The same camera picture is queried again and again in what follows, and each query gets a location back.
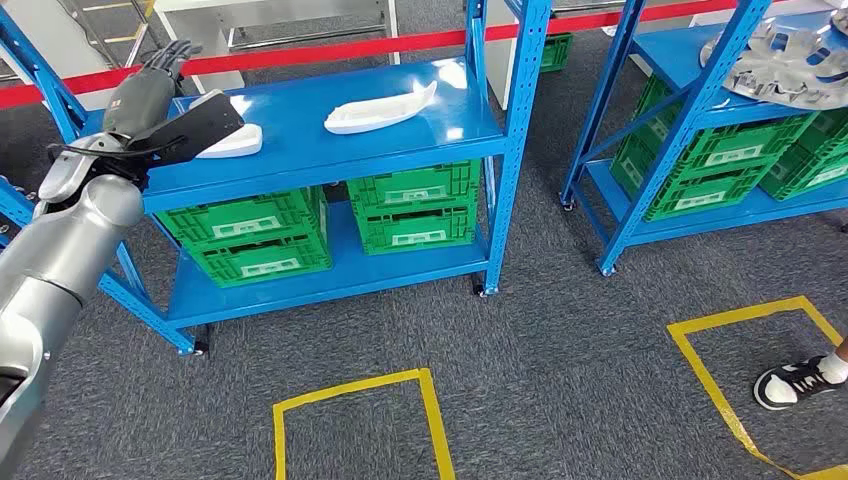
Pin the white plastic shell part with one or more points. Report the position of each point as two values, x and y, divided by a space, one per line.
371 114
238 142

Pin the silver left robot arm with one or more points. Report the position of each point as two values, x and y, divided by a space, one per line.
60 265

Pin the blue metal shelf rack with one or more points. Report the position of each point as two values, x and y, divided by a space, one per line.
662 152
318 112

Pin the silver cast metal part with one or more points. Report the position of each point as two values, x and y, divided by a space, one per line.
782 73
841 20

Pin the green plastic crate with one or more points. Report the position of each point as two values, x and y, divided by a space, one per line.
417 232
729 142
555 53
828 136
702 195
808 175
245 215
414 185
265 262

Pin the yellow floor tape outline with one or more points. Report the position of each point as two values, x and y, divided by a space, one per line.
430 424
702 371

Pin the white cabinet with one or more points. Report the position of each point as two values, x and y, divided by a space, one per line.
46 40
500 66

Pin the red barrier belt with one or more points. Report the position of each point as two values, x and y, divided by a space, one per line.
298 53

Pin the white table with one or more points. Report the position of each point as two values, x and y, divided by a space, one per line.
199 46

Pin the person's shoe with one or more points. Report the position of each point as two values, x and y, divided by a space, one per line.
792 384

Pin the person's leg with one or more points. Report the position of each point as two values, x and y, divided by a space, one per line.
836 368

